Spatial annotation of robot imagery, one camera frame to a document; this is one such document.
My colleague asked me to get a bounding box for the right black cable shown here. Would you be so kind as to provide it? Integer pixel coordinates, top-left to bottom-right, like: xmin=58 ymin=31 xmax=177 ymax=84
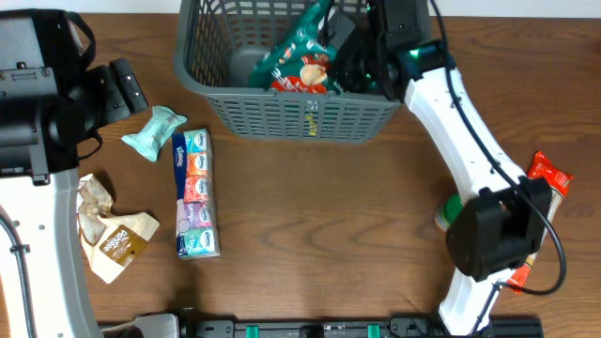
xmin=429 ymin=0 xmax=568 ymax=337

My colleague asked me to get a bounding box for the black cable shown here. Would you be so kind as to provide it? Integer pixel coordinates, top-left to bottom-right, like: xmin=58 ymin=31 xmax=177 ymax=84
xmin=0 ymin=206 xmax=39 ymax=338
xmin=429 ymin=0 xmax=568 ymax=337

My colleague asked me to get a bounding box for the orange noodle packet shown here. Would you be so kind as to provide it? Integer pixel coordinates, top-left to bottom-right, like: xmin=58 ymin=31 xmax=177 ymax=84
xmin=507 ymin=151 xmax=575 ymax=288

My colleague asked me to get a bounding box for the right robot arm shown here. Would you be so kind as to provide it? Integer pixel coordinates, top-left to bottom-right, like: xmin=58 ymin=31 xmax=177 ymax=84
xmin=331 ymin=1 xmax=556 ymax=336

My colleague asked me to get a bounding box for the beige Panfee snack bag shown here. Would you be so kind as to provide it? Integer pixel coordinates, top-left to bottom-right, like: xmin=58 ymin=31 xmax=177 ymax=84
xmin=76 ymin=174 xmax=160 ymax=284

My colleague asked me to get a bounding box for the light teal snack wrapper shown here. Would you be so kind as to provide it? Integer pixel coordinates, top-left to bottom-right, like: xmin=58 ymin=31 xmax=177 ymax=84
xmin=121 ymin=105 xmax=187 ymax=162

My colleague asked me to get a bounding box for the grey plastic basket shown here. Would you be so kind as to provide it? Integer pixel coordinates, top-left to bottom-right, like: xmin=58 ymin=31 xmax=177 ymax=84
xmin=174 ymin=0 xmax=401 ymax=143

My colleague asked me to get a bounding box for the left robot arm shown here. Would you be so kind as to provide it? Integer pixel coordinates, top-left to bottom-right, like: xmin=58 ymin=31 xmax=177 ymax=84
xmin=1 ymin=8 xmax=180 ymax=337

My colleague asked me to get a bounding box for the left black cable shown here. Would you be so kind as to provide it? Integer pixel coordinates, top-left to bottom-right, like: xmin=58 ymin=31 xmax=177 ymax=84
xmin=0 ymin=206 xmax=39 ymax=338

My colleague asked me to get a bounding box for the green Nescafe coffee bag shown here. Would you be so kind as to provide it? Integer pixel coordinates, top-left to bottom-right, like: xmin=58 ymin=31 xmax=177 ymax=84
xmin=248 ymin=0 xmax=351 ymax=94

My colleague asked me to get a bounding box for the green lidded jar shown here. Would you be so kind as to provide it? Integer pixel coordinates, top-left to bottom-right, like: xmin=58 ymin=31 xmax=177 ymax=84
xmin=434 ymin=194 xmax=463 ymax=232

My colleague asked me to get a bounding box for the Kleenex tissue multipack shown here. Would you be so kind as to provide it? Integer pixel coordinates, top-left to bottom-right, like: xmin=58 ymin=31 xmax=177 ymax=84
xmin=172 ymin=129 xmax=221 ymax=259

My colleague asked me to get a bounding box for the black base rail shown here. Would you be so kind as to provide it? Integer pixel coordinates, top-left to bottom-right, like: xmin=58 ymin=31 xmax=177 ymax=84
xmin=98 ymin=309 xmax=545 ymax=338

